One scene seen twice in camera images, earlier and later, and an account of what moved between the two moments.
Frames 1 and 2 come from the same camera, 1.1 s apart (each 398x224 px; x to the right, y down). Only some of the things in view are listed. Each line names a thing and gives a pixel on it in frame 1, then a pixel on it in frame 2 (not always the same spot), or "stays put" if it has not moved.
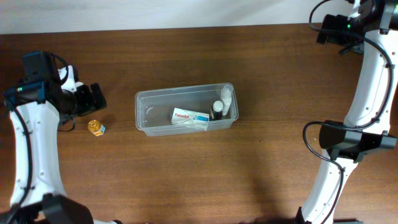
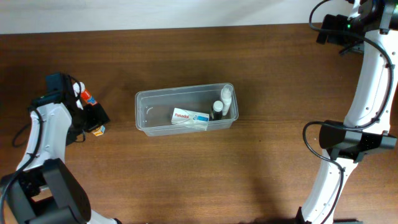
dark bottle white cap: x=216 y=111 stays put
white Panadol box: x=182 y=117 stays put
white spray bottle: x=226 y=98 stays put
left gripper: x=92 y=99 -> x=94 y=115
